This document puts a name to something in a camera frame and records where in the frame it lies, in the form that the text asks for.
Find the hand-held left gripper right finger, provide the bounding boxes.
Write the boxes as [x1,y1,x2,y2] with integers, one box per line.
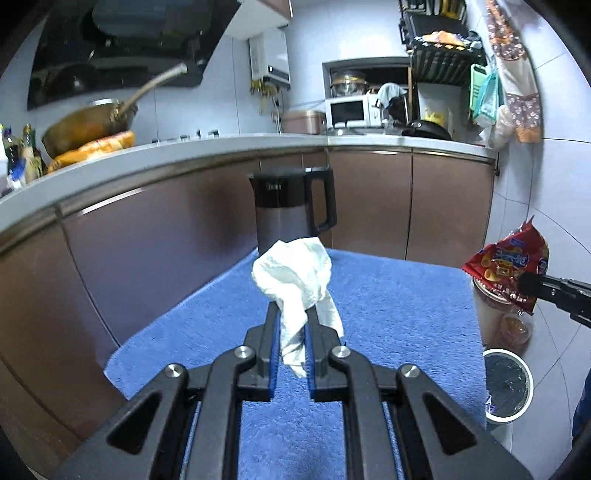
[305,305,533,480]

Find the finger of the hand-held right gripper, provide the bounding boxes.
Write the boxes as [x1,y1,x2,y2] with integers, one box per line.
[519,272,591,329]

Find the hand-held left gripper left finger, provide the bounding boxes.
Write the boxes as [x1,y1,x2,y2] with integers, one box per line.
[54,301,282,480]

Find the red snack bag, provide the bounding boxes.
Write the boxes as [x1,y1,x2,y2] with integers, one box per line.
[462,216,551,315]

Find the white tissue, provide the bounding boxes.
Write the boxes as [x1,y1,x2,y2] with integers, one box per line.
[250,237,345,378]

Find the white bin with black liner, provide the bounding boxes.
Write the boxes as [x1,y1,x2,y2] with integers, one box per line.
[482,348,535,424]

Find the clear plastic cup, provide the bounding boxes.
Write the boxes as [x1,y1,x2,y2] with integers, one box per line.
[470,277,532,347]

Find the blue towel mat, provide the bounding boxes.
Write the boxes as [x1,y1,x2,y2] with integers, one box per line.
[104,247,490,480]

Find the grey black electric kettle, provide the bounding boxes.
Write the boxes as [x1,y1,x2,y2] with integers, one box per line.
[248,166,338,254]

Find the white plastic bag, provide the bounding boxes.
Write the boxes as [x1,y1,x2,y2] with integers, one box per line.
[478,106,513,148]

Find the brown kitchen cabinet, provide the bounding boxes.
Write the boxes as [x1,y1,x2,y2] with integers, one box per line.
[0,131,502,462]

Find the black frying pan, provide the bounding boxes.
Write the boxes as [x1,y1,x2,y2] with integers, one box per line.
[401,119,452,140]

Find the green plastic bag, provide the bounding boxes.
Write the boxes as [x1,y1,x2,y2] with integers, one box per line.
[470,64,504,125]

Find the floral apron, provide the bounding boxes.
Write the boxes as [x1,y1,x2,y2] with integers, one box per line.
[485,0,543,144]

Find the black countertop appliance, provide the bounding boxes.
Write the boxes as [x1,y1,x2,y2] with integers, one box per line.
[385,95,409,127]

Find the rose gold rice cooker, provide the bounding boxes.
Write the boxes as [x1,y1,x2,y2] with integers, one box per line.
[281,110,327,136]

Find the light blue cloth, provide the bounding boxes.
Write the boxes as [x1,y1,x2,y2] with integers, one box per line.
[376,83,408,109]

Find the black dish rack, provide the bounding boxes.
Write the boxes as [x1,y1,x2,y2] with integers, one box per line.
[398,0,488,86]

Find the white microwave oven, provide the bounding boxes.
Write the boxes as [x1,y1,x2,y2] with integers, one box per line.
[324,93,382,130]

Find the orange cloth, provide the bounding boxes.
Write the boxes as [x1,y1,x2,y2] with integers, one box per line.
[48,130,137,174]

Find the stacked steel bowls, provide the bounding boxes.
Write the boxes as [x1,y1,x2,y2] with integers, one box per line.
[329,70,370,97]

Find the white water heater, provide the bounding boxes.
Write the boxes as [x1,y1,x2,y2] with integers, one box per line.
[248,31,291,90]

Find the dark glass bottle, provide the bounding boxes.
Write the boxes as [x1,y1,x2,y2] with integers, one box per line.
[23,124,47,182]

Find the black range hood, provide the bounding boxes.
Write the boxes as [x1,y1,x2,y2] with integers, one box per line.
[27,0,238,112]

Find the brass wok with handle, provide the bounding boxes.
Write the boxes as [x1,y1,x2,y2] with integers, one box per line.
[41,62,189,160]

